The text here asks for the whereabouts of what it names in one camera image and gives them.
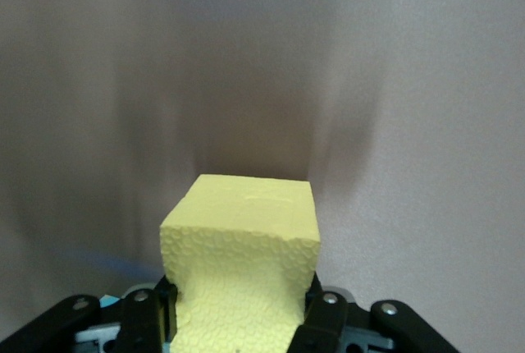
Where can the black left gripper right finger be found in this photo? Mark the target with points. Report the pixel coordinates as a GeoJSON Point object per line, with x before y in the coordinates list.
{"type": "Point", "coordinates": [324, 320]}

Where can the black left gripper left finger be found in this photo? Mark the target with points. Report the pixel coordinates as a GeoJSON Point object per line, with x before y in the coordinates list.
{"type": "Point", "coordinates": [141, 320]}

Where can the yellow foam cube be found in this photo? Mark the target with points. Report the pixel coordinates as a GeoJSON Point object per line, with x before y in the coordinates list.
{"type": "Point", "coordinates": [242, 246]}

